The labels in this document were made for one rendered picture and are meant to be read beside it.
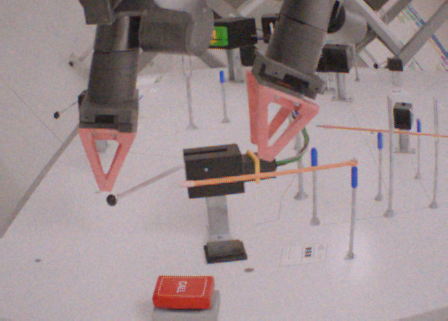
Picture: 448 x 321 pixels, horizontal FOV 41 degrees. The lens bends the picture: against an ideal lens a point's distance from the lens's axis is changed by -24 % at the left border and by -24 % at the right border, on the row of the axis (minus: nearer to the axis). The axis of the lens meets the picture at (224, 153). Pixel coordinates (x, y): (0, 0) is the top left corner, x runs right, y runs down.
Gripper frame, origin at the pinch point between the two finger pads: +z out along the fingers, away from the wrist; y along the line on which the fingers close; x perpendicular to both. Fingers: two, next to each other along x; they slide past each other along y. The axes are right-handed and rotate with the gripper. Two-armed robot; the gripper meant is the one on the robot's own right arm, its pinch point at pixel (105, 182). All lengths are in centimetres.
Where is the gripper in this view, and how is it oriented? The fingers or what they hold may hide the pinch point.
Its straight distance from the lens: 77.3
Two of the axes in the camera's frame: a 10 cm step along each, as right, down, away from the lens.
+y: -1.1, -2.8, 9.5
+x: -9.9, -0.5, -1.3
